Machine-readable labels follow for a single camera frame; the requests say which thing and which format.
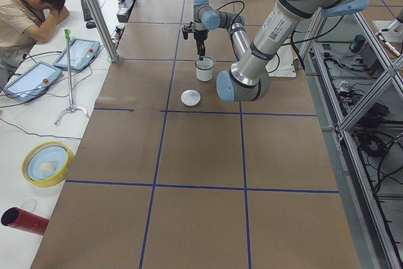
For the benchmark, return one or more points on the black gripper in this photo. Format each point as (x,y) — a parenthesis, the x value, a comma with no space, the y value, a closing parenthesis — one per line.
(200,35)

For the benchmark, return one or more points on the white round lid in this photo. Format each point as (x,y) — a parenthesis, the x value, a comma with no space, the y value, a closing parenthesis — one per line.
(190,97)

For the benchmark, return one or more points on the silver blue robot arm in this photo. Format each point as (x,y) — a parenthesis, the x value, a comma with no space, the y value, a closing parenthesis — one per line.
(247,79)

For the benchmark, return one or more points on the white enamel cup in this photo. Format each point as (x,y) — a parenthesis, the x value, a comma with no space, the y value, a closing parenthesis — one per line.
(204,68)

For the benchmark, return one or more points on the black computer mouse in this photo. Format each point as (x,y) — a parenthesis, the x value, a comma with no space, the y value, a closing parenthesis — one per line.
(90,24)

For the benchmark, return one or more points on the black keyboard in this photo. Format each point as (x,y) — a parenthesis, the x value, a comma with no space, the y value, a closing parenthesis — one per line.
(85,11)

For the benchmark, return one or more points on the far teach pendant tablet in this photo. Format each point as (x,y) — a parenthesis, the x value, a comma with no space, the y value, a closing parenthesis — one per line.
(82,53)

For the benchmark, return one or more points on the teach pendant tablet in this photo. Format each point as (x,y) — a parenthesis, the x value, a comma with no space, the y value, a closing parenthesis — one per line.
(82,53)
(33,83)

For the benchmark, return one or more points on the metal stand green top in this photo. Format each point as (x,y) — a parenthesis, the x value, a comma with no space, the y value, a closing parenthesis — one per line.
(72,108)

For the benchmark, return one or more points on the blue tape grid lines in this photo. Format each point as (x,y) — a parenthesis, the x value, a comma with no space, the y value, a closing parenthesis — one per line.
(158,184)

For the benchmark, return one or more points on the near teach pendant tablet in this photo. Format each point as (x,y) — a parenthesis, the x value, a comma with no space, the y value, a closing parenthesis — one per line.
(33,83)

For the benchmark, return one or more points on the seated man beige shirt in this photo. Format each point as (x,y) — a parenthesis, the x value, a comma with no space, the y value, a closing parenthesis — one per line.
(23,24)

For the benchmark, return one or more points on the light blue plate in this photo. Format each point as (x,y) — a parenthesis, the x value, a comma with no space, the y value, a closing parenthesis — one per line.
(47,162)

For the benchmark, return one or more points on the red cardboard tube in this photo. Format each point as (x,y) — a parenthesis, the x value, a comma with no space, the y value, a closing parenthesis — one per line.
(25,221)

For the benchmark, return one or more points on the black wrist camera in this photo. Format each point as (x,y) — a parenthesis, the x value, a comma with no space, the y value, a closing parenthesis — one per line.
(187,29)

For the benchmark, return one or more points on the aluminium frame post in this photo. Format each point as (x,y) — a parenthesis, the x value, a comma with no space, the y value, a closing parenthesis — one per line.
(102,29)

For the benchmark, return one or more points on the aluminium frame rail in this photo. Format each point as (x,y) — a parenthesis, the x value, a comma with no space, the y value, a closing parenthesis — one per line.
(355,62)

